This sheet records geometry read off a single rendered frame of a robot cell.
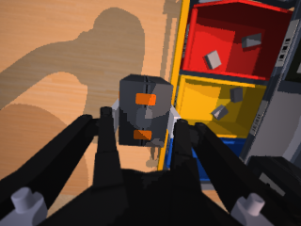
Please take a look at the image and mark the red open bin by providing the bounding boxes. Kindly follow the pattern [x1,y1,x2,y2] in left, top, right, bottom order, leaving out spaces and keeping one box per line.
[180,0,293,81]

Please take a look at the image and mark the yellow open bin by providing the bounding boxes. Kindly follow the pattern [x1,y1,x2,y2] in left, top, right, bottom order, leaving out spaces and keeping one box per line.
[173,75,266,138]

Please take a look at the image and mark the orange bar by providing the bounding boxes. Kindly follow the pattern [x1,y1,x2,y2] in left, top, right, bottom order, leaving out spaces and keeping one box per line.
[157,0,190,170]

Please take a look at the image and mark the grey metal shelf rack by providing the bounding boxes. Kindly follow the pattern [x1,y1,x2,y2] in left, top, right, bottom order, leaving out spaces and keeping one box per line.
[179,0,301,169]

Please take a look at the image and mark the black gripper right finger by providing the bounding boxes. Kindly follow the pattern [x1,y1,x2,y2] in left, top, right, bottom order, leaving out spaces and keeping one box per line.
[167,105,301,226]

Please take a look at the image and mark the blue bin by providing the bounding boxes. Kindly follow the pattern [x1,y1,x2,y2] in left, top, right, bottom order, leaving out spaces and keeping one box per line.
[165,134,246,181]

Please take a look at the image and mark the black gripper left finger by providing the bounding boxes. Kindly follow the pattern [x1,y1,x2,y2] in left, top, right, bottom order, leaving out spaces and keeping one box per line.
[0,98,129,226]

